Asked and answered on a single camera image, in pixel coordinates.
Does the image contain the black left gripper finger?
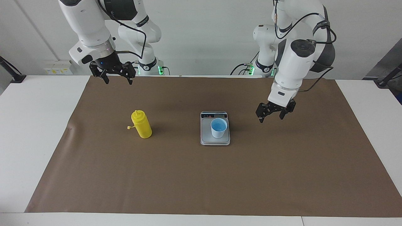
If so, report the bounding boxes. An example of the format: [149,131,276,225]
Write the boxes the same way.
[279,100,296,120]
[255,103,268,123]

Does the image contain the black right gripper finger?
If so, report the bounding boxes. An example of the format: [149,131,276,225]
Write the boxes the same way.
[117,62,136,85]
[90,60,110,84]

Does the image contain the light blue cup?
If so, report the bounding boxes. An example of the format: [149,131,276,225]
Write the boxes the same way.
[211,118,228,139]

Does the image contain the yellow squeeze bottle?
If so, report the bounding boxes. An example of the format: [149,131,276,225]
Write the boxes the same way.
[127,110,153,139]

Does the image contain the silver digital kitchen scale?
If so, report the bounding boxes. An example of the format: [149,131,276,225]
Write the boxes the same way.
[200,111,231,146]

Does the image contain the black clamp stand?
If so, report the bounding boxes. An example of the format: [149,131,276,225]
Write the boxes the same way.
[374,63,402,87]
[0,56,27,83]

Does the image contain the brown paper mat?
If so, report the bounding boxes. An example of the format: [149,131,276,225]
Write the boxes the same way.
[24,75,402,218]

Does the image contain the dark grey panel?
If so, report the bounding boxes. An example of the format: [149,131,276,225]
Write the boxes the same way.
[363,47,402,80]

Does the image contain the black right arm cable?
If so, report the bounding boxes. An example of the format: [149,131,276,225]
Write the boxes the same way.
[98,0,148,61]

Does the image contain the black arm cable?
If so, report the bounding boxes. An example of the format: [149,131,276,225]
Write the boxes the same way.
[98,0,148,61]
[273,0,337,92]

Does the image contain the white wall socket panel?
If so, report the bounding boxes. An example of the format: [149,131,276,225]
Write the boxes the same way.
[44,60,73,75]

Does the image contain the black left base cable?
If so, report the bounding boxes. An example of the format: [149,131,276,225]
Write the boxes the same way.
[230,50,261,76]

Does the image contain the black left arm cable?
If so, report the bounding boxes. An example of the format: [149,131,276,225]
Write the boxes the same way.
[273,0,337,92]

